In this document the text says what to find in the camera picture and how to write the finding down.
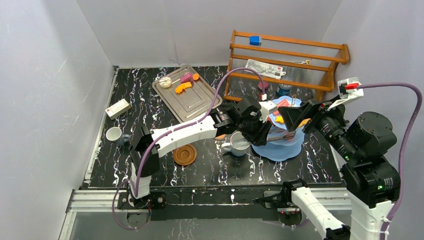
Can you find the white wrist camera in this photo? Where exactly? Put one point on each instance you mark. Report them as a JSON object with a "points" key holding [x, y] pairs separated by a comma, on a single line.
{"points": [[267, 107], [348, 91]]}

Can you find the orange oval pastry piece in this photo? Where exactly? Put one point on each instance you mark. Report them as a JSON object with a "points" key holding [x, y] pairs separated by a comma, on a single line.
{"points": [[179, 89]]}

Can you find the blue three-tier cake stand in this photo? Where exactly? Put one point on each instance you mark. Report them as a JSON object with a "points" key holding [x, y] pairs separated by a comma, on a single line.
{"points": [[280, 153]]}

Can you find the blue block on shelf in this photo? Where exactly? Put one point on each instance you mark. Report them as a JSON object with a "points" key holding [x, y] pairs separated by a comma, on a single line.
{"points": [[255, 40]]}

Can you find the pink layered cake slice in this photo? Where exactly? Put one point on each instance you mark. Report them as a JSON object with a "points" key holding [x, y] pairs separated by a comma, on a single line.
{"points": [[284, 103]]}

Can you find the small orange round cookie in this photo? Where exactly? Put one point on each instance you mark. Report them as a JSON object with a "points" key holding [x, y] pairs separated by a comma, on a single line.
{"points": [[196, 77]]}

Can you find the orange black round coaster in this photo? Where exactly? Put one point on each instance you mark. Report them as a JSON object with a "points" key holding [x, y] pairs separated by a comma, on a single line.
{"points": [[220, 137]]}

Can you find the steel food tongs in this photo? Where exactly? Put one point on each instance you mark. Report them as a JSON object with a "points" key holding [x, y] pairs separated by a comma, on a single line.
{"points": [[262, 138]]}

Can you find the brown chocolate chip cookie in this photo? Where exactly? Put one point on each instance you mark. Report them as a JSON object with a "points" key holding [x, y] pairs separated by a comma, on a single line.
{"points": [[304, 122]]}

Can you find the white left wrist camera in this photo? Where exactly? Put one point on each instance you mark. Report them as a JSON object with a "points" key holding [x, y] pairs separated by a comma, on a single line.
{"points": [[267, 107]]}

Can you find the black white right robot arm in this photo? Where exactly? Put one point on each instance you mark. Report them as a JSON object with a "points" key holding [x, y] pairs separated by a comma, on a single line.
{"points": [[373, 184]]}

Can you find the brown wooden round coaster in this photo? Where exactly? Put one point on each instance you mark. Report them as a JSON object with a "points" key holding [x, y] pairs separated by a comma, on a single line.
{"points": [[185, 155]]}

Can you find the orange yellow pastry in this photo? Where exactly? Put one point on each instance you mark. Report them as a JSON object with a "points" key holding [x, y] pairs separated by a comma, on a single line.
{"points": [[279, 119]]}

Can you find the maroon heart-shaped object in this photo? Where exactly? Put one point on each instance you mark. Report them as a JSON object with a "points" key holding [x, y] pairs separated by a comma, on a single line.
{"points": [[263, 86]]}

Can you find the blue lidded jar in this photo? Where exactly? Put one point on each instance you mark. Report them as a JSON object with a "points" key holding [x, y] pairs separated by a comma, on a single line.
{"points": [[284, 89]]}

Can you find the packaged ruler protractor set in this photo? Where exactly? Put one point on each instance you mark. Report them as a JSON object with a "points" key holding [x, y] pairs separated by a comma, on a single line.
{"points": [[266, 69]]}

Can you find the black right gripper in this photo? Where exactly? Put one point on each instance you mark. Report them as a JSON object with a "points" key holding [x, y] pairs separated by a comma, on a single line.
{"points": [[292, 115]]}

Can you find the small grey white cup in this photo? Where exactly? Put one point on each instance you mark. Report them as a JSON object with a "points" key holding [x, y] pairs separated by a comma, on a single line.
{"points": [[116, 136]]}

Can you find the small white cardboard box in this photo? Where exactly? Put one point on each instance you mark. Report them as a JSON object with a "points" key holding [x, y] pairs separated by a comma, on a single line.
{"points": [[117, 109]]}

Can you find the white iced round pastry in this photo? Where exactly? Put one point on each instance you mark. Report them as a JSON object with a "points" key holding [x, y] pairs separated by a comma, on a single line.
{"points": [[165, 82]]}

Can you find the magenta cake wedge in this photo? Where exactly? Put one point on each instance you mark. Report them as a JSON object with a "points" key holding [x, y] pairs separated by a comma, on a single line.
{"points": [[188, 77]]}

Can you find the steel serving tray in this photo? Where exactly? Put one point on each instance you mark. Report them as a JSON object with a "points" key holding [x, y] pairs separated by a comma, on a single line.
{"points": [[192, 102]]}

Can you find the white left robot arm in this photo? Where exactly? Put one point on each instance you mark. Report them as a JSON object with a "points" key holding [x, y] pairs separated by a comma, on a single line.
{"points": [[148, 146]]}

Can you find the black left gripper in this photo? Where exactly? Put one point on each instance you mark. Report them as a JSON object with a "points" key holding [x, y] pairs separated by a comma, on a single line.
{"points": [[257, 129]]}

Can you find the wooden two-tier shelf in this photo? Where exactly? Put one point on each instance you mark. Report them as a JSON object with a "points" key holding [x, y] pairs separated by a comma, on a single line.
{"points": [[310, 66]]}

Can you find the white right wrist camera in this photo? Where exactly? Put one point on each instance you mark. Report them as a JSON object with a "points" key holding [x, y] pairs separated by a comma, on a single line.
{"points": [[348, 91]]}

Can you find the pink round macaron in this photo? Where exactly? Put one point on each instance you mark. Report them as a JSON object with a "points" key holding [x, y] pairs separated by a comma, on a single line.
{"points": [[280, 132]]}

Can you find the white ceramic mug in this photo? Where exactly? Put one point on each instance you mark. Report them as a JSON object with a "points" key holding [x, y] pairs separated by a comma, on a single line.
{"points": [[238, 145]]}

